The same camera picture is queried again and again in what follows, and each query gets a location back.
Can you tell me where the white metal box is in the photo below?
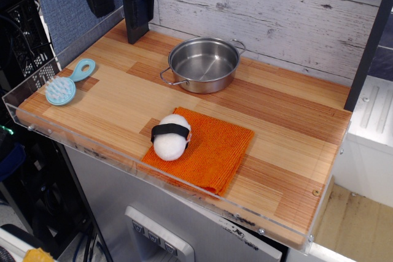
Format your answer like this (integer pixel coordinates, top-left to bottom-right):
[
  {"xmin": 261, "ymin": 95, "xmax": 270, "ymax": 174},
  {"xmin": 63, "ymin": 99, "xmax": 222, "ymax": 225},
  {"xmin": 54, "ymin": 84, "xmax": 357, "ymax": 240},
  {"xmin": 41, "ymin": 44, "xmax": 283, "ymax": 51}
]
[{"xmin": 332, "ymin": 76, "xmax": 392, "ymax": 207}]

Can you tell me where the clear acrylic table guard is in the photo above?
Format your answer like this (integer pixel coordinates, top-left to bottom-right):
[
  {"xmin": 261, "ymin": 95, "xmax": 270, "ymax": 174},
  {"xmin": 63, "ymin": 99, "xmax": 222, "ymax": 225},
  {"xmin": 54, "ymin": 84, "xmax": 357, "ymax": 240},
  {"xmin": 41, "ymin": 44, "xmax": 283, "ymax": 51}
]
[{"xmin": 5, "ymin": 22, "xmax": 351, "ymax": 250}]

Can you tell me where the stainless steel pot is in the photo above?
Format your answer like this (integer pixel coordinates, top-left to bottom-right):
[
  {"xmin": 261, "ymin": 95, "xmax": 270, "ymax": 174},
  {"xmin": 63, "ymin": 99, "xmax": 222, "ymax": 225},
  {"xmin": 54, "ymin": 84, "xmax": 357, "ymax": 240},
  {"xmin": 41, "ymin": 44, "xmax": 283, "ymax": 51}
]
[{"xmin": 160, "ymin": 37, "xmax": 246, "ymax": 94}]

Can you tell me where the light blue brush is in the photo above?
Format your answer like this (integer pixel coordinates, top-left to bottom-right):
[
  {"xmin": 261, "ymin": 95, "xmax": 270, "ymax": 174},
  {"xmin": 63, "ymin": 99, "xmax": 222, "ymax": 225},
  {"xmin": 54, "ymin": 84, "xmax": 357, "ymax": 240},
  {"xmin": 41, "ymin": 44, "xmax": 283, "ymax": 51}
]
[{"xmin": 45, "ymin": 58, "xmax": 96, "ymax": 106}]

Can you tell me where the stainless steel cabinet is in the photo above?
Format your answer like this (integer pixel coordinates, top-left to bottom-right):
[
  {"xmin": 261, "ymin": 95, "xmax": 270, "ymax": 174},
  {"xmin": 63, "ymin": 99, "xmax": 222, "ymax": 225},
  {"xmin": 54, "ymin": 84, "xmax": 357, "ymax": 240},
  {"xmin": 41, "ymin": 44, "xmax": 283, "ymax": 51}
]
[{"xmin": 65, "ymin": 147, "xmax": 288, "ymax": 261}]

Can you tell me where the white plush sushi toy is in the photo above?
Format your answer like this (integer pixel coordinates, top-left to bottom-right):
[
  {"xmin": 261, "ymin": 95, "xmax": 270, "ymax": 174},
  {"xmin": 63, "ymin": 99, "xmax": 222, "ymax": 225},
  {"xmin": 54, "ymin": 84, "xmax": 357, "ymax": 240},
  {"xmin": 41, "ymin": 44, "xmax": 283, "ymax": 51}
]
[{"xmin": 150, "ymin": 114, "xmax": 191, "ymax": 161}]

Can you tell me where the orange towel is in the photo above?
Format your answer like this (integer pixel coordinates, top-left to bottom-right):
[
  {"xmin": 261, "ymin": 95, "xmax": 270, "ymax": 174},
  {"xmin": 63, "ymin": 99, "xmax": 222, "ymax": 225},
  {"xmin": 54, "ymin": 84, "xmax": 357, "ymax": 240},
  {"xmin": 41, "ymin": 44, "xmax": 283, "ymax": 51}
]
[{"xmin": 142, "ymin": 107, "xmax": 254, "ymax": 196}]

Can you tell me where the blue fabric panel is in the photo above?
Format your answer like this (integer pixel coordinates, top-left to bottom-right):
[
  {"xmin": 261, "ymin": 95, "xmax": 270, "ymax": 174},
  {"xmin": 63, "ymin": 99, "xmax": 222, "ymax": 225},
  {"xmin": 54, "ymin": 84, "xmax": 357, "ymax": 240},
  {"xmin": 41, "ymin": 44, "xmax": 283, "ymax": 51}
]
[{"xmin": 39, "ymin": 0, "xmax": 123, "ymax": 53}]

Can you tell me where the black plastic crate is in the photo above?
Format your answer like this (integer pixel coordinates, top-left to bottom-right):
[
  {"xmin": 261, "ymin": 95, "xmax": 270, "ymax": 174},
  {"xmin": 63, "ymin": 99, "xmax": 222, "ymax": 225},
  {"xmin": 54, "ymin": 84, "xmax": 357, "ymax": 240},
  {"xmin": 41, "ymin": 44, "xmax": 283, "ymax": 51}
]
[{"xmin": 1, "ymin": 0, "xmax": 54, "ymax": 94}]

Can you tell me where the black vertical post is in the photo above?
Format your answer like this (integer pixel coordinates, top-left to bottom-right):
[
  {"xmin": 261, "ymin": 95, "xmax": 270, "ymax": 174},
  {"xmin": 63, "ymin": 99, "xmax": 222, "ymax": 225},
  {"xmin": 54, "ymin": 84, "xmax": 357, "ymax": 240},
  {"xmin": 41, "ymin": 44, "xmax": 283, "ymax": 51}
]
[{"xmin": 344, "ymin": 0, "xmax": 392, "ymax": 112}]

